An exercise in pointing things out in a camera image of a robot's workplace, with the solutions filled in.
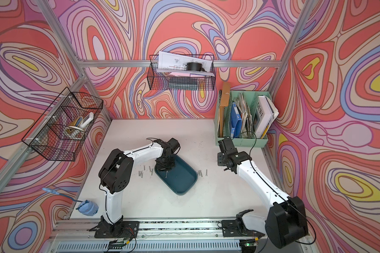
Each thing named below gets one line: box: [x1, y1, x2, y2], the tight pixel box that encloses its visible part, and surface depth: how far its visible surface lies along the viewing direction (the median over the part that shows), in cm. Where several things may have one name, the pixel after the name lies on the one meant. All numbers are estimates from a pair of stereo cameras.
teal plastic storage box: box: [154, 154, 198, 196], surface depth 92 cm
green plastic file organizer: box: [214, 90, 272, 148], surface depth 98 cm
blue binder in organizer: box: [230, 102, 243, 139], surface depth 97 cm
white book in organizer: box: [253, 95, 280, 139], surface depth 93 cm
